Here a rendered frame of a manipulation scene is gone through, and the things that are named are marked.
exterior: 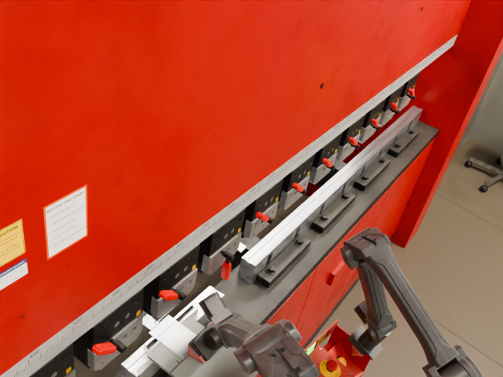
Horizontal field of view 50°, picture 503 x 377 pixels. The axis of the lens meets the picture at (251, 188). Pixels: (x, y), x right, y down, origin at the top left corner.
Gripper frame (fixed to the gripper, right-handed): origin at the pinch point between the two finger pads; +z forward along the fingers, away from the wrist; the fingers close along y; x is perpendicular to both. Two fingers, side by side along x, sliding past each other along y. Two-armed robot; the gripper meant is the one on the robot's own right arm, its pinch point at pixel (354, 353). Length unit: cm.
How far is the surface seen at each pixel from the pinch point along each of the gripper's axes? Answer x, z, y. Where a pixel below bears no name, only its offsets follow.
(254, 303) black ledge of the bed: 16.2, 1.0, 33.9
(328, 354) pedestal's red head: 5.4, 3.6, 5.4
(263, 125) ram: 28, -69, 55
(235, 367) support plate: 47, -16, 20
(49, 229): 91, -78, 48
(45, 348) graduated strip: 94, -51, 41
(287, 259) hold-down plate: -6.1, -0.5, 39.4
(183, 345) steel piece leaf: 53, -12, 34
